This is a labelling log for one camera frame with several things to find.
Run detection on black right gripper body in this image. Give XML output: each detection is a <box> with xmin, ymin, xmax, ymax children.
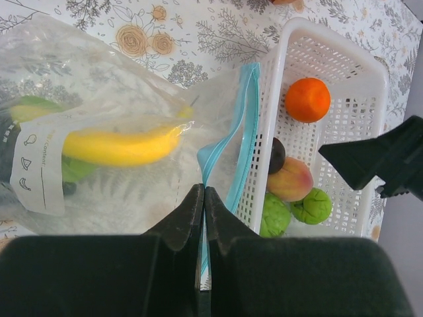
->
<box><xmin>376</xmin><ymin>171</ymin><xmax>422</xmax><ymax>200</ymax></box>

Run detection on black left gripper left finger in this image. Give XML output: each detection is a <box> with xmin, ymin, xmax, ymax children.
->
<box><xmin>1</xmin><ymin>184</ymin><xmax>204</xmax><ymax>316</ymax></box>

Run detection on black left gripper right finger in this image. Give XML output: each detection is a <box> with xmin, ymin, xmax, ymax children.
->
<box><xmin>204</xmin><ymin>187</ymin><xmax>414</xmax><ymax>316</ymax></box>

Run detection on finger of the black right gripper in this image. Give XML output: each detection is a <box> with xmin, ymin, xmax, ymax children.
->
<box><xmin>319</xmin><ymin>116</ymin><xmax>422</xmax><ymax>190</ymax></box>

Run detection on yellow banana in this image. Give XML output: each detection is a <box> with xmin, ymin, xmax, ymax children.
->
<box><xmin>61</xmin><ymin>106</ymin><xmax>194</xmax><ymax>168</ymax></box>

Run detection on clear zip top bag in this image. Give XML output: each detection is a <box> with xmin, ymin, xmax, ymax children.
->
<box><xmin>0</xmin><ymin>16</ymin><xmax>262</xmax><ymax>281</ymax></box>

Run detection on dark grape bunch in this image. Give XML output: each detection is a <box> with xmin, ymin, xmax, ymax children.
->
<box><xmin>0</xmin><ymin>114</ymin><xmax>77</xmax><ymax>199</ymax></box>

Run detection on green starfruit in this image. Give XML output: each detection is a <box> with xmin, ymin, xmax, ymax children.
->
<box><xmin>7</xmin><ymin>96</ymin><xmax>96</xmax><ymax>182</ymax></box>

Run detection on green cabbage ball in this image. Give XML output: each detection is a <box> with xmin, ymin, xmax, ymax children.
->
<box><xmin>259</xmin><ymin>192</ymin><xmax>291</xmax><ymax>238</ymax></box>
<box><xmin>290</xmin><ymin>188</ymin><xmax>332</xmax><ymax>225</ymax></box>

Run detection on white plastic perforated basket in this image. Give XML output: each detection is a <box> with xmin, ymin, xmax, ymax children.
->
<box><xmin>236</xmin><ymin>17</ymin><xmax>389</xmax><ymax>238</ymax></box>

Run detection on peach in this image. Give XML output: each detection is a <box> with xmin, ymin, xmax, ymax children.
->
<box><xmin>266</xmin><ymin>157</ymin><xmax>313</xmax><ymax>202</ymax></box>

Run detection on orange mandarin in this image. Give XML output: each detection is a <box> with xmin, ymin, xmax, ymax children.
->
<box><xmin>285</xmin><ymin>77</ymin><xmax>331</xmax><ymax>123</ymax></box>

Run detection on dark mangosteen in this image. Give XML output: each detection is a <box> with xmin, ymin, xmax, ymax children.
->
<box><xmin>268</xmin><ymin>137</ymin><xmax>286</xmax><ymax>174</ymax></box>

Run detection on orange plastic tub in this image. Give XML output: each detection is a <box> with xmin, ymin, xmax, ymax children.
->
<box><xmin>270</xmin><ymin>0</ymin><xmax>296</xmax><ymax>5</ymax></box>

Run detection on floral tablecloth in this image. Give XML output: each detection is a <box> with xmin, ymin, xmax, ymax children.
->
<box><xmin>0</xmin><ymin>0</ymin><xmax>423</xmax><ymax>262</ymax></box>

